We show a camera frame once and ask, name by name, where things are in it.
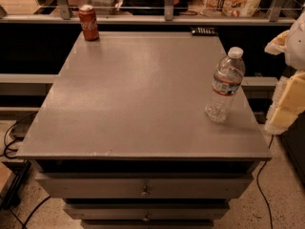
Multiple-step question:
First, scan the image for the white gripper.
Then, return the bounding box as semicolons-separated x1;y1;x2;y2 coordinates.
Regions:
264;12;305;135

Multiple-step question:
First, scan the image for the clear plastic water bottle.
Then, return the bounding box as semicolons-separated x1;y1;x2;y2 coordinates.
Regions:
205;47;246;122

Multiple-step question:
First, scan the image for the red coke can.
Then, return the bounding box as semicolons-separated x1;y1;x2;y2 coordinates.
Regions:
78;5;99;41

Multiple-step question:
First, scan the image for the black comb-like object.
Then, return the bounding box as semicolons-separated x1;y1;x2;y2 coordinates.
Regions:
191;27;218;36

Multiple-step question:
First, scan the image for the grey drawer cabinet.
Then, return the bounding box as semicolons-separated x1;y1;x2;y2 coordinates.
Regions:
18;31;271;229

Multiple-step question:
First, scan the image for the grey drawer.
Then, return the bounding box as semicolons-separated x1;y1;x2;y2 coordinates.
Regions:
64;203;230;221
36;173;253;199

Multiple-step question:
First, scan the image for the top grey drawer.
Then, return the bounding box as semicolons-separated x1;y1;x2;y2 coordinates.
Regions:
36;173;253;199

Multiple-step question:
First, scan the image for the metal railing shelf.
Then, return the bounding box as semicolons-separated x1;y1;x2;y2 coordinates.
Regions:
0;0;305;26

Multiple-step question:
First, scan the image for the black cable right floor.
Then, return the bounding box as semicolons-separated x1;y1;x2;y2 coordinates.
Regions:
255;135;275;229

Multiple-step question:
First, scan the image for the black bag behind rail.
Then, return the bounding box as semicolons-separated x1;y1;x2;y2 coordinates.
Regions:
120;0;191;15

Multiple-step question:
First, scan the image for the black cables left floor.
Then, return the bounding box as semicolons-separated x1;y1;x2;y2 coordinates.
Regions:
0;112;51;229

